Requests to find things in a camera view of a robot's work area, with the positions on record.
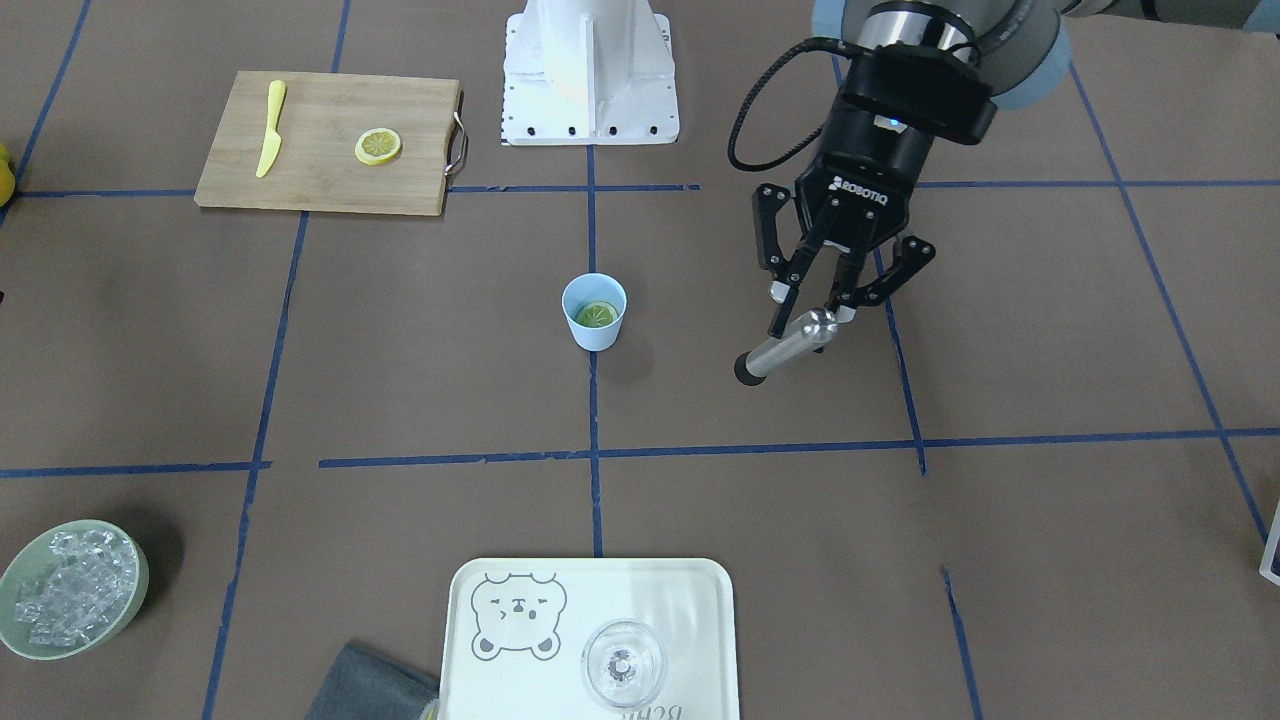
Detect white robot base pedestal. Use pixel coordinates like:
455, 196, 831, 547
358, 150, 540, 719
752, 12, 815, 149
500, 1, 681, 147

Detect clear wine glass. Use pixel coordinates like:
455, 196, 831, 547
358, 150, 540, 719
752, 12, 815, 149
580, 619, 668, 711

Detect light blue cup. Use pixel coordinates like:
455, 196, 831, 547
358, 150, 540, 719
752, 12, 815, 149
561, 273, 628, 352

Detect yellow plastic knife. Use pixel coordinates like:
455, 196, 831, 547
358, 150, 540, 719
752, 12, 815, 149
255, 79, 287, 179

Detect steel muddler black tip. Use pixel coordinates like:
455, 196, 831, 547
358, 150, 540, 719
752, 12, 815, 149
733, 307, 838, 387

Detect cream bear tray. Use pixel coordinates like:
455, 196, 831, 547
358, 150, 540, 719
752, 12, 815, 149
436, 559, 741, 719

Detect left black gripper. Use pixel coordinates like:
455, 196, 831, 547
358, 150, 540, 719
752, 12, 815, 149
753, 40, 1001, 340

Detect wooden cutting board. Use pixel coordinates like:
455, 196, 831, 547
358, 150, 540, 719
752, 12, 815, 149
195, 70, 465, 217

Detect green bowl of ice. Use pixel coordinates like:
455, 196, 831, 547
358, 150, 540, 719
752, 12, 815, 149
1, 519, 150, 661

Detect yellow lemon slice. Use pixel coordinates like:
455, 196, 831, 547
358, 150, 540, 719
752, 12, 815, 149
573, 300, 622, 329

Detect grey folded cloth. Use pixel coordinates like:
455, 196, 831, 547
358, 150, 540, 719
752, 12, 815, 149
305, 642, 440, 719

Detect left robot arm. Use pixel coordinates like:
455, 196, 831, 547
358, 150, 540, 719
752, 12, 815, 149
727, 1, 1277, 341

